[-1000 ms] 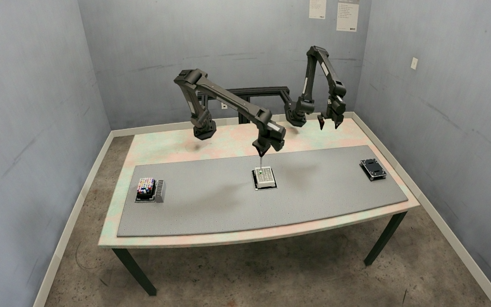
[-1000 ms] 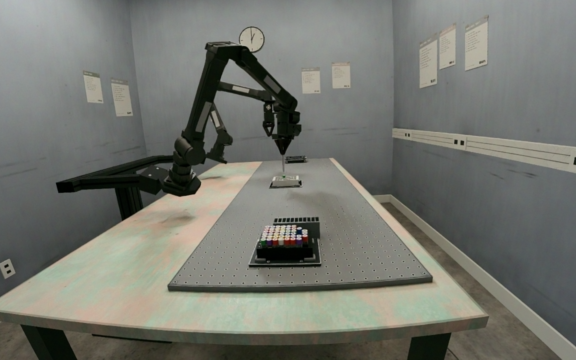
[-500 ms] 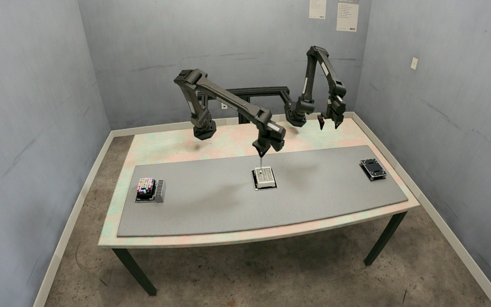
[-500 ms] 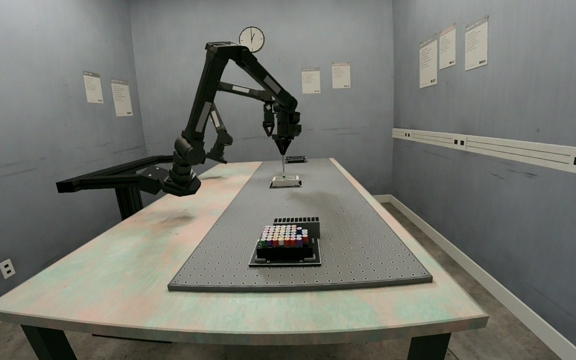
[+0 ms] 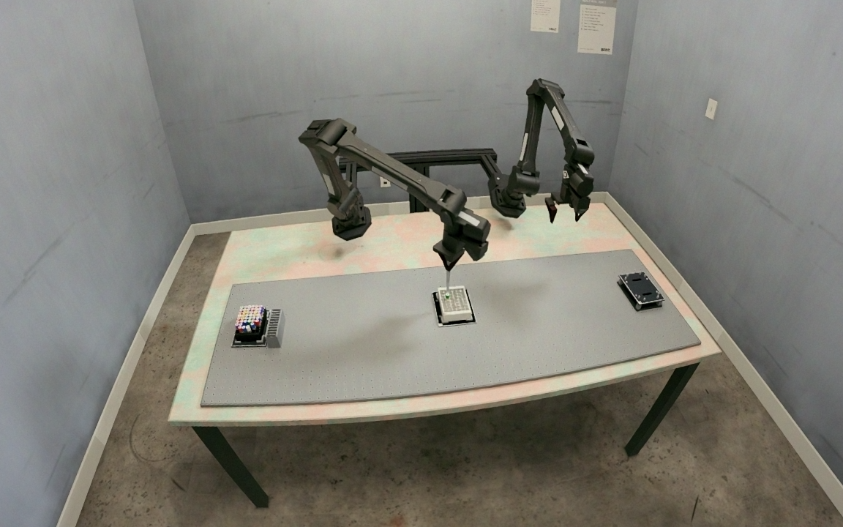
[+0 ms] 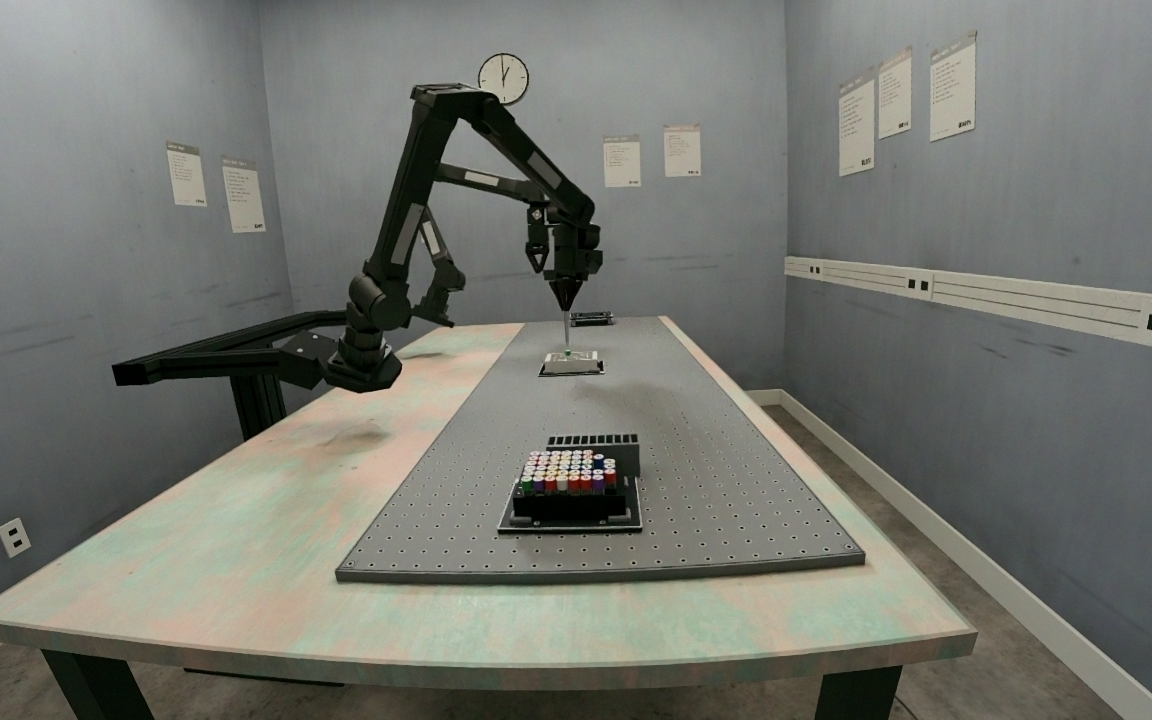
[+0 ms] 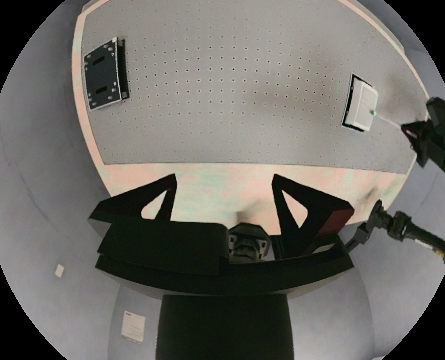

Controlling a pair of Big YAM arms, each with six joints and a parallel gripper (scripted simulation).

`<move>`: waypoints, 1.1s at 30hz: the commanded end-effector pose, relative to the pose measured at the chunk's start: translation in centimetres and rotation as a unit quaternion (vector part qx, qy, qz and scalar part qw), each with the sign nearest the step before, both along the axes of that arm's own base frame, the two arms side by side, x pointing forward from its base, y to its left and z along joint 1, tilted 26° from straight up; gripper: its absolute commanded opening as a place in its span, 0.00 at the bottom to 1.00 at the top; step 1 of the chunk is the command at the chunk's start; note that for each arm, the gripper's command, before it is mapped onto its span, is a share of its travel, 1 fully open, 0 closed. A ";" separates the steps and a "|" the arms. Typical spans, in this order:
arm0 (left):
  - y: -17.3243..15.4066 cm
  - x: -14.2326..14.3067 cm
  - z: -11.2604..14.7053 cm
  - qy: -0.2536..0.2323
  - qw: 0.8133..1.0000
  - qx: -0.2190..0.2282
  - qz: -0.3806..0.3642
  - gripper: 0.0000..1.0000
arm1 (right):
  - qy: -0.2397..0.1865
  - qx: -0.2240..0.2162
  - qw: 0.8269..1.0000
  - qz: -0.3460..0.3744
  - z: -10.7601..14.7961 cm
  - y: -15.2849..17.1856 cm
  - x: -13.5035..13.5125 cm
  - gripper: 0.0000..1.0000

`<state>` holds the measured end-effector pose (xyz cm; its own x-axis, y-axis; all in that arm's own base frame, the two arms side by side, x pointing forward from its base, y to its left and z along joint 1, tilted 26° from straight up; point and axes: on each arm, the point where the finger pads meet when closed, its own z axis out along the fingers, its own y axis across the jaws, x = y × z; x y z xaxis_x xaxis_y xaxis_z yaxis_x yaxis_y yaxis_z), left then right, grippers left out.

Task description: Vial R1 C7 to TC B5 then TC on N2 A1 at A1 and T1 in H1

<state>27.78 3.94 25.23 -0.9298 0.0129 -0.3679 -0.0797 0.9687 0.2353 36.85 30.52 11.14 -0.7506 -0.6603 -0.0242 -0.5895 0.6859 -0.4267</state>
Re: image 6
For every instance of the white tube carrier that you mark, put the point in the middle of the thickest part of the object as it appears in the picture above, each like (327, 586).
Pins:
(579, 362)

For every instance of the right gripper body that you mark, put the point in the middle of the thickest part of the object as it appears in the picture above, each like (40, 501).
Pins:
(564, 266)

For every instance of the black vial rack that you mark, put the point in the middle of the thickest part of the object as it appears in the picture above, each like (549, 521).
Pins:
(585, 507)

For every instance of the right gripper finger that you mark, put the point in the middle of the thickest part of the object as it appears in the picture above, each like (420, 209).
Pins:
(554, 287)
(562, 291)

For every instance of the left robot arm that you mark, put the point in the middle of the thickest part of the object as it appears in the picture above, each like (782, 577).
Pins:
(447, 278)

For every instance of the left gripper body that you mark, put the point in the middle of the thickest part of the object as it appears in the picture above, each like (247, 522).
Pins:
(532, 237)

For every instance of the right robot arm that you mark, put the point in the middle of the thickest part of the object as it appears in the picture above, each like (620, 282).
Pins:
(435, 113)

